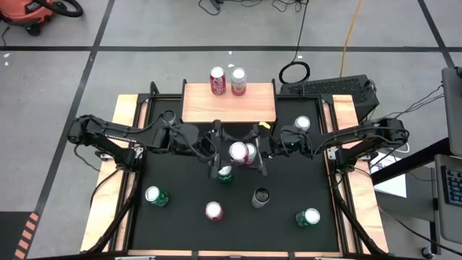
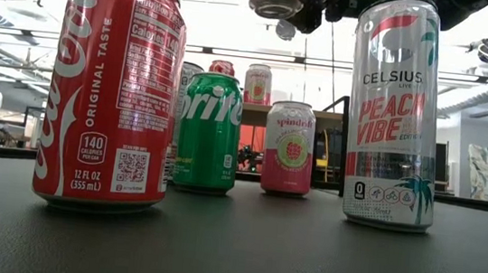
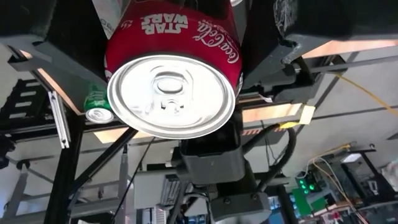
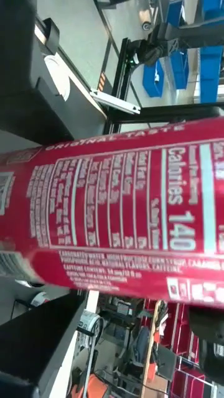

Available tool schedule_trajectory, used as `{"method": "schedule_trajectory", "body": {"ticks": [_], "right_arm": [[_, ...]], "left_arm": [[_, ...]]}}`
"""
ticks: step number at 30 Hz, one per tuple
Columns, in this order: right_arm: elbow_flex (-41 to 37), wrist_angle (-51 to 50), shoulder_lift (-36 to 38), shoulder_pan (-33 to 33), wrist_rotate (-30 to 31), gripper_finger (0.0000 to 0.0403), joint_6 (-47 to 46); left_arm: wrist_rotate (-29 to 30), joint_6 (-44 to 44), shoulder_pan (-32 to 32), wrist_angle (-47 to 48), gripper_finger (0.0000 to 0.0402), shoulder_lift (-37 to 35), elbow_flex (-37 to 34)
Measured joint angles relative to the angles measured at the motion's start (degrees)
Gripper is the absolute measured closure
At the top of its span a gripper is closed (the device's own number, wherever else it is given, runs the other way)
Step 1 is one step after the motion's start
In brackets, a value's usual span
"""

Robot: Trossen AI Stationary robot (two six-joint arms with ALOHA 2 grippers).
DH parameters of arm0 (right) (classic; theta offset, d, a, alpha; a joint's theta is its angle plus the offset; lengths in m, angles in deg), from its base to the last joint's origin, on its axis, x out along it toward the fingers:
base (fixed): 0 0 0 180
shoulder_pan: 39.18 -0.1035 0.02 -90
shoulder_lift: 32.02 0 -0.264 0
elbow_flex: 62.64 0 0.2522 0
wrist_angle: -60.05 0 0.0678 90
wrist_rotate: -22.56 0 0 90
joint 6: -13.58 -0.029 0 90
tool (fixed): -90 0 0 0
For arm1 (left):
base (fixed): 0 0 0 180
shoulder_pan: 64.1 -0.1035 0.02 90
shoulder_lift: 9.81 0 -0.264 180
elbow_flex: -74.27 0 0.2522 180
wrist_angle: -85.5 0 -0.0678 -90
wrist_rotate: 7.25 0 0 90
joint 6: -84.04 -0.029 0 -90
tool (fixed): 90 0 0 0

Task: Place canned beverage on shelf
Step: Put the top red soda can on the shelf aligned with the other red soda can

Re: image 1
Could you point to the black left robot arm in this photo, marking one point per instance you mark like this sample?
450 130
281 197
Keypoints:
108 134

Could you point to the black table frame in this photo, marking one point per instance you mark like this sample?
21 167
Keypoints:
144 96

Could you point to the tall silver Celsius can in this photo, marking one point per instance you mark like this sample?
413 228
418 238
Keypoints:
168 116
260 195

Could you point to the computer monitor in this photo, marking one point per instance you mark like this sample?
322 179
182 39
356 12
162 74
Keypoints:
453 108

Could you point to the orange shop vacuum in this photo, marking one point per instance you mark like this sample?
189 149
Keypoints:
21 11

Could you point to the black mat orange stripes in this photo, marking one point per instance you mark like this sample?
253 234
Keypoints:
11 234

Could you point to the black keyboard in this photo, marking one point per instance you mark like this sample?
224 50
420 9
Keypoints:
453 186

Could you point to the yellow tag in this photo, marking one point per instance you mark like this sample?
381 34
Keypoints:
265 125

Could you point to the red Coca-Cola can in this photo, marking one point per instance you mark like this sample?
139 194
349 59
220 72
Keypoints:
238 151
218 85
213 210

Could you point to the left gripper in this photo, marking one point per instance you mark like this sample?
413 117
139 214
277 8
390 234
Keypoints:
202 146

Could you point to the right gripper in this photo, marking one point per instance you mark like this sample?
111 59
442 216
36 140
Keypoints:
287 141

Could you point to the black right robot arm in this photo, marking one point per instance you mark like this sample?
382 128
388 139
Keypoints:
361 135

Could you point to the white paper sheet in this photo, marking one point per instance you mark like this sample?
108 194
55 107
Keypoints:
391 184

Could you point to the gray rolling desk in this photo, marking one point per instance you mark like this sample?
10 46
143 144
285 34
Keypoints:
447 224

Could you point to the black diagonal frame strut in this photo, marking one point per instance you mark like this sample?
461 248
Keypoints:
355 224
119 216

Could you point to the green Sprite can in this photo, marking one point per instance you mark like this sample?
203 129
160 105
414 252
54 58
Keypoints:
310 216
153 194
225 177

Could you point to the wooden shelf black frame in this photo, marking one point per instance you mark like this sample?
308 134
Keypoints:
231 108

